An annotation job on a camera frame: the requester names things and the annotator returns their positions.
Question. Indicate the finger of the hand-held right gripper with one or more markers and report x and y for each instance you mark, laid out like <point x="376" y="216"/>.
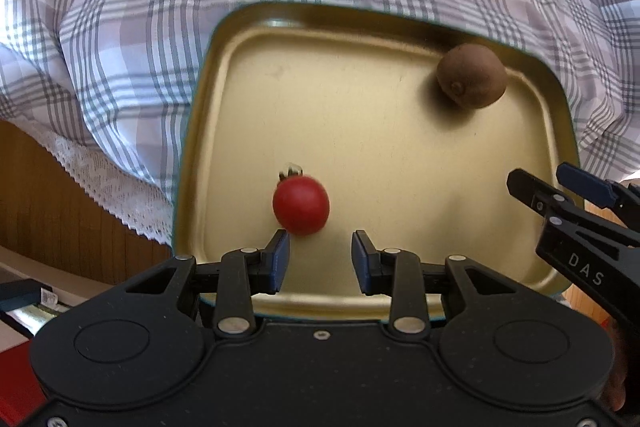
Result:
<point x="530" y="189"/>
<point x="582" y="182"/>

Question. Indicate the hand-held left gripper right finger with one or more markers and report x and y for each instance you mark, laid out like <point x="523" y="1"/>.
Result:
<point x="361" y="264"/>

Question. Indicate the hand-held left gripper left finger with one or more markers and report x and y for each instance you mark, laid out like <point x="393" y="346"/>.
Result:
<point x="280" y="264"/>

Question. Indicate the red tomato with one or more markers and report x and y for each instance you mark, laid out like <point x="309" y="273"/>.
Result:
<point x="301" y="205"/>

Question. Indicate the brown kiwi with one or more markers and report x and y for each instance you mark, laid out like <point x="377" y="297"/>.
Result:
<point x="471" y="76"/>

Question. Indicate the gold metal tray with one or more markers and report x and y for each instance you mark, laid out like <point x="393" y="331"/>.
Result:
<point x="375" y="132"/>

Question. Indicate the person's right hand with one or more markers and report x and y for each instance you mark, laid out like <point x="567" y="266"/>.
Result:
<point x="616" y="382"/>

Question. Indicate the white lace cloth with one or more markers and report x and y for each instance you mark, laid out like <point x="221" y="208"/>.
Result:
<point x="100" y="177"/>

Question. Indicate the wooden cabinet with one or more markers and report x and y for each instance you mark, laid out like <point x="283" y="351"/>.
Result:
<point x="50" y="217"/>

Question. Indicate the gold striped packet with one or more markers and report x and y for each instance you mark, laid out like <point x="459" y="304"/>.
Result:
<point x="35" y="318"/>

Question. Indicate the black box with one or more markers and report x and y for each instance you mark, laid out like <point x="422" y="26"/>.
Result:
<point x="17" y="296"/>

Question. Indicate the grey plaid tablecloth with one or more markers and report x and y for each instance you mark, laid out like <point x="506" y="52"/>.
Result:
<point x="150" y="32"/>

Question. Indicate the red box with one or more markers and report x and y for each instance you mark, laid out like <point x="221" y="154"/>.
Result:
<point x="15" y="382"/>

